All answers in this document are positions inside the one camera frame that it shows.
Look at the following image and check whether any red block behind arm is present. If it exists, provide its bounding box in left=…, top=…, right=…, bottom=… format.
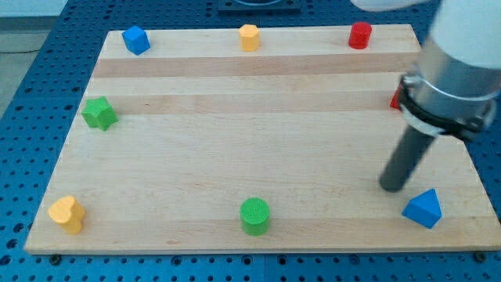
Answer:
left=390, top=87, right=401, bottom=110

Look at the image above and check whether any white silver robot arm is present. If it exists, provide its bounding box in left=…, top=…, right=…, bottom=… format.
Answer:
left=399, top=0, right=500, bottom=139

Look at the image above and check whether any blue cube block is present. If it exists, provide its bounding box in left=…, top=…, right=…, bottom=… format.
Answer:
left=121, top=26, right=150, bottom=56

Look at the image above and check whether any wooden board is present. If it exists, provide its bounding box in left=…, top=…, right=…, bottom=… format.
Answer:
left=24, top=24, right=500, bottom=255

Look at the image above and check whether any green cylinder block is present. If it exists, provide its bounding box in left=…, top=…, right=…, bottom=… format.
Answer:
left=240, top=197, right=270, bottom=236

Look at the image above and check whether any yellow hexagon block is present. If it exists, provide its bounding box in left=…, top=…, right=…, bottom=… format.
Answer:
left=238, top=24, right=260, bottom=52

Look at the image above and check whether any red cylinder block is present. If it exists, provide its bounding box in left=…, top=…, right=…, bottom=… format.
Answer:
left=348, top=22, right=373, bottom=49

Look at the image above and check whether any green star block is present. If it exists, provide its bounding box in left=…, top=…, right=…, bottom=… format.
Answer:
left=81, top=96, right=118, bottom=131

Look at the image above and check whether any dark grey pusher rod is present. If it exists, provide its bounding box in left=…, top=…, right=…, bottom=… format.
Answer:
left=379, top=125, right=435, bottom=193

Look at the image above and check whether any blue triangle block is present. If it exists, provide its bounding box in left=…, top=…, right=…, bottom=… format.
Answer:
left=402, top=189, right=442, bottom=229

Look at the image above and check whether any yellow heart block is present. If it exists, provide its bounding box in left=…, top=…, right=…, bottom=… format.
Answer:
left=48, top=196, right=86, bottom=235

